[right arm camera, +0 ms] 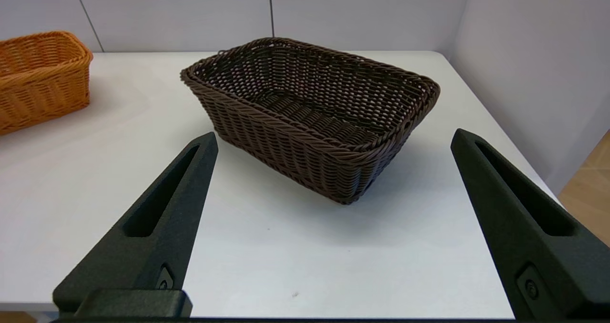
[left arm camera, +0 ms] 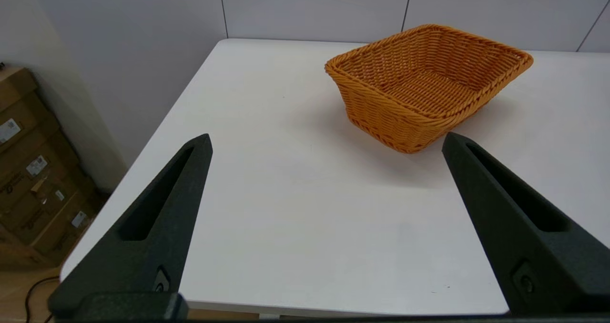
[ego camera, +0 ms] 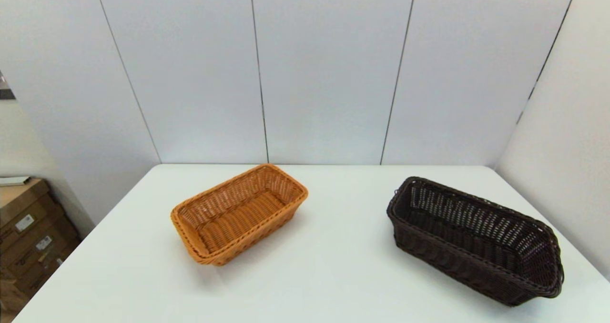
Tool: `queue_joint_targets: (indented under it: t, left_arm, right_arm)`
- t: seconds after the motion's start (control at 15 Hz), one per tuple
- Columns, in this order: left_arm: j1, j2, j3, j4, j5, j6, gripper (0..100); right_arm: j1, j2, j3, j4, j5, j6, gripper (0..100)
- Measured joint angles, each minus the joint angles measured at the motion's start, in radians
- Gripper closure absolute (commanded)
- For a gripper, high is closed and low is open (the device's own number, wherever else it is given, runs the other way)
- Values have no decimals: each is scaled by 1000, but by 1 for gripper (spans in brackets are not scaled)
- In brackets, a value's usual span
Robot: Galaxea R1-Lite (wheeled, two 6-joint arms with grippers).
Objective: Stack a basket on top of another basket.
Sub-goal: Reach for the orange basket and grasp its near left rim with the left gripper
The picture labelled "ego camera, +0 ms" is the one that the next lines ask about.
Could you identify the orange wicker basket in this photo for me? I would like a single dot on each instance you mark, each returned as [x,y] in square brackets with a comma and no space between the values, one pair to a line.
[238,218]

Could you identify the dark brown wicker basket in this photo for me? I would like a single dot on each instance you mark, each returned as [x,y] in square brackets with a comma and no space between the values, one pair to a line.
[457,261]

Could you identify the flat white object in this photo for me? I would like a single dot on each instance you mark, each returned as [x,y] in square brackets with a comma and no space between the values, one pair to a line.
[13,180]

